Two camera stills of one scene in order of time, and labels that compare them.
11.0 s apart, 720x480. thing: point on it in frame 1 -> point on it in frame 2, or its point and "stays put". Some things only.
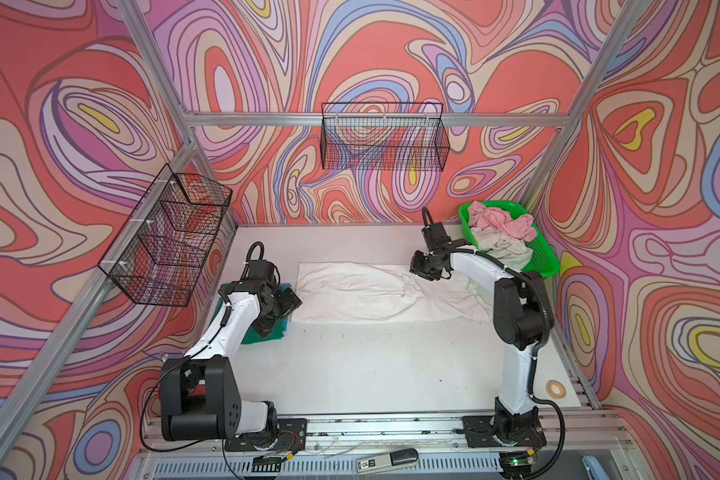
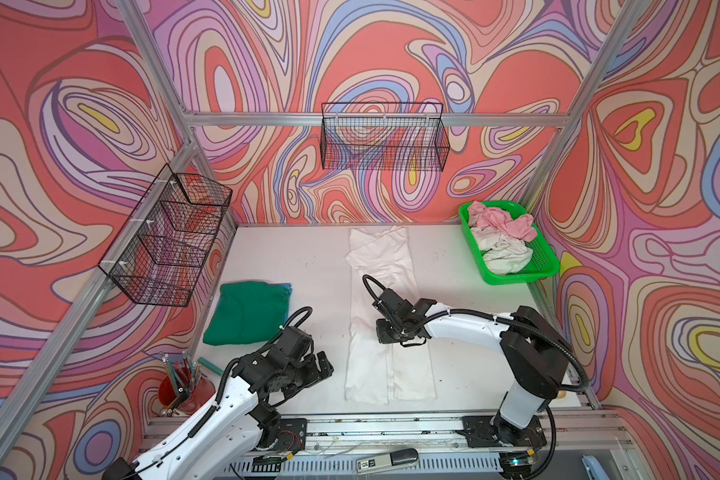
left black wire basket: [158, 255] stays put
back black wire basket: [384, 136] stays put
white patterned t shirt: [511, 251] stays put
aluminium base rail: [573, 433] stays put
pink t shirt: [521, 227] stays put
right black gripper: [419, 267] -> [384, 336]
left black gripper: [288, 304] -> [315, 373]
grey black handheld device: [393, 459] stays put
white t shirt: [378, 293] -> [379, 373]
